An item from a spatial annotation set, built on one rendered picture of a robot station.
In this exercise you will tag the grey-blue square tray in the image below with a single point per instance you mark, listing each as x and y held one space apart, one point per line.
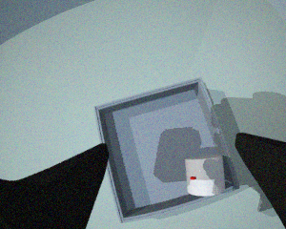
148 137

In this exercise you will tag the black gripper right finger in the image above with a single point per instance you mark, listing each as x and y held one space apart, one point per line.
266 160

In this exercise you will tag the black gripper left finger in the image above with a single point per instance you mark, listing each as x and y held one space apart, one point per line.
60 197

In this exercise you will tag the grey cylinder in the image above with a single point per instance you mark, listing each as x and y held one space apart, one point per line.
205 175

